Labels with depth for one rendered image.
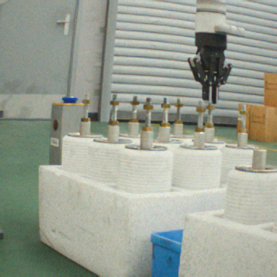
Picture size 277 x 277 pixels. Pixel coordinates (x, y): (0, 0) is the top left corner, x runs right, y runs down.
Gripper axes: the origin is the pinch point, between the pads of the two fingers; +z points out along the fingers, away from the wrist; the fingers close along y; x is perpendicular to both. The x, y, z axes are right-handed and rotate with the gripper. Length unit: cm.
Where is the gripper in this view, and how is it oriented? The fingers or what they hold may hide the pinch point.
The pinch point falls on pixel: (210, 94)
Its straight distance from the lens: 136.3
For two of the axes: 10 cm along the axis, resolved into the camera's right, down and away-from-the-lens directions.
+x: 6.5, 1.0, -7.5
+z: -0.6, 10.0, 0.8
